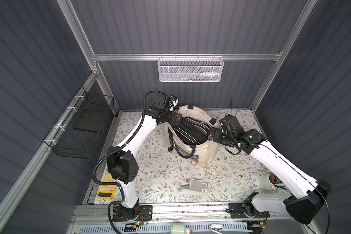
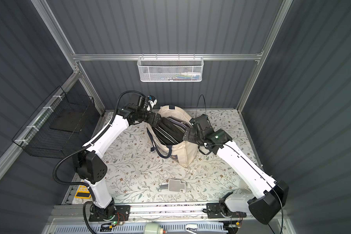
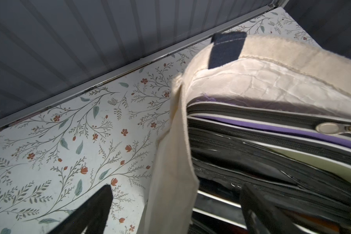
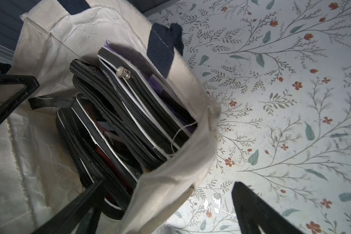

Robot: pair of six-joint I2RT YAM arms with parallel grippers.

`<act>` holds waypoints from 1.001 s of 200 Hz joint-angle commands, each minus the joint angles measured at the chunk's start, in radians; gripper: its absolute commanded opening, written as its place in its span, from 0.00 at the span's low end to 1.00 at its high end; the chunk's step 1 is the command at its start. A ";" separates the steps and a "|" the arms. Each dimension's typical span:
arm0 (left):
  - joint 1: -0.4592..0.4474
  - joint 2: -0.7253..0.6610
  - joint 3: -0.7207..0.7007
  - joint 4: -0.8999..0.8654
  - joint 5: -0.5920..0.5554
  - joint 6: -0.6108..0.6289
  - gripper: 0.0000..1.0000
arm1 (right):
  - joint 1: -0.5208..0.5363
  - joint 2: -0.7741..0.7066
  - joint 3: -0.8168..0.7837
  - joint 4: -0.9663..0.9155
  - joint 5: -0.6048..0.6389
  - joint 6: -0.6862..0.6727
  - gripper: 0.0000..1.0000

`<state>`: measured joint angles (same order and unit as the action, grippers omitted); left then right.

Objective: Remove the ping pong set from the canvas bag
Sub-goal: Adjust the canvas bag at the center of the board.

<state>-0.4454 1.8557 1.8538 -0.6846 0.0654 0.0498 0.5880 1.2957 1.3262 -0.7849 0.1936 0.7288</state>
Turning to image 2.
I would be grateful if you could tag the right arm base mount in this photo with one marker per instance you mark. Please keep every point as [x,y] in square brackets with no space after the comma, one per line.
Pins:
[217,210]

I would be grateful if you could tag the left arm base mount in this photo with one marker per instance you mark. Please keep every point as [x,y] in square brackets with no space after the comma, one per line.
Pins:
[110,214]

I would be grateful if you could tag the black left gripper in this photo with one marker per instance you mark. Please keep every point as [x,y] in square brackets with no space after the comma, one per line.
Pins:
[155,119]

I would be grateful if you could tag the grey plastic bracket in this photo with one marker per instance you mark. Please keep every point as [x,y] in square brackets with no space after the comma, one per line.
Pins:
[174,186]

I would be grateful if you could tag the floral table mat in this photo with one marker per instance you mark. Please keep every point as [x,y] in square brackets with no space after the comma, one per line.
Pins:
[135,173]

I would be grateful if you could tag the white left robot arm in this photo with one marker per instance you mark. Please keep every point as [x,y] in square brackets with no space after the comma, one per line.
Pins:
[88,163]

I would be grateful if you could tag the pale green round canister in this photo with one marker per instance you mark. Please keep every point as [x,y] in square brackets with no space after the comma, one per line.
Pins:
[154,228]

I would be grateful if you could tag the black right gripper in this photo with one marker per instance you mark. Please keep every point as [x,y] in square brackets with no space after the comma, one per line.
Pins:
[191,133]

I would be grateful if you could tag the black wire wall basket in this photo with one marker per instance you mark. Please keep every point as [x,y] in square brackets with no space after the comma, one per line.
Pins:
[60,128]

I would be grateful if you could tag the white wire mesh basket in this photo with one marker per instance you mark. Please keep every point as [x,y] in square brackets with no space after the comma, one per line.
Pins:
[178,70]

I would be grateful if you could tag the beige canvas tote bag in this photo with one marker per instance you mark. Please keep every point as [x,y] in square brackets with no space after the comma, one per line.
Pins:
[183,153]

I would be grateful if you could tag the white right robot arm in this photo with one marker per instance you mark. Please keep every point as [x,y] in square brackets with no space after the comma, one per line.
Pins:
[267,197]

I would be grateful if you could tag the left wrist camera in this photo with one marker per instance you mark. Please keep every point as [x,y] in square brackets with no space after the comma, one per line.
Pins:
[146,101]

